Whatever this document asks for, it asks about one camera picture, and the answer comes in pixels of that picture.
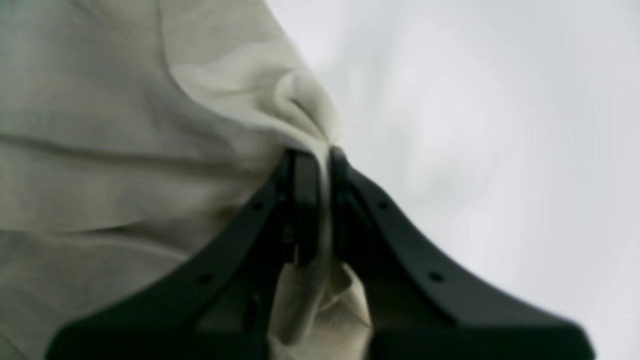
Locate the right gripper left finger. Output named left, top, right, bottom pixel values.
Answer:
left=46, top=150, right=320, bottom=360

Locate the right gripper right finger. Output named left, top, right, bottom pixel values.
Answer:
left=329, top=146, right=595, bottom=360

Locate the beige t-shirt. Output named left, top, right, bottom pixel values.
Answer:
left=0, top=0, right=373, bottom=360

